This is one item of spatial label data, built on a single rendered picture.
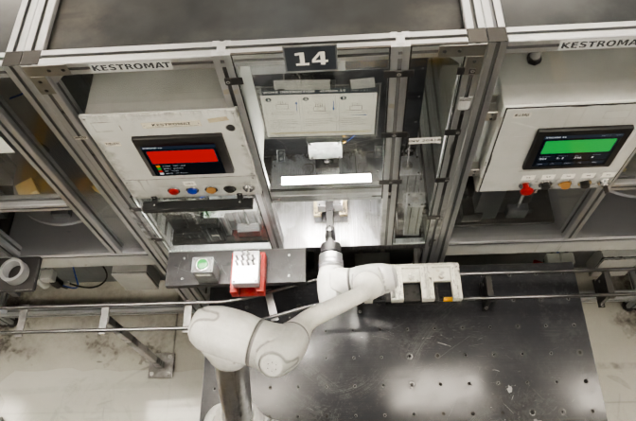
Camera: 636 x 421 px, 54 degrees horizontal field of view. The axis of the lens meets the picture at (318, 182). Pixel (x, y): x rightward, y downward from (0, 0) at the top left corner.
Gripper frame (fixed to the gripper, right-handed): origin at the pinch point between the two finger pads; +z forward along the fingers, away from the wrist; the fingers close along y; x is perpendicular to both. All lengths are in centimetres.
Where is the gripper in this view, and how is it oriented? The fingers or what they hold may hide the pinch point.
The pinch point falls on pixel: (329, 204)
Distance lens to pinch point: 237.7
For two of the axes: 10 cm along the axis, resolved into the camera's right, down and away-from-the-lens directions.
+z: -0.1, -8.8, 4.8
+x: -10.0, 0.4, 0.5
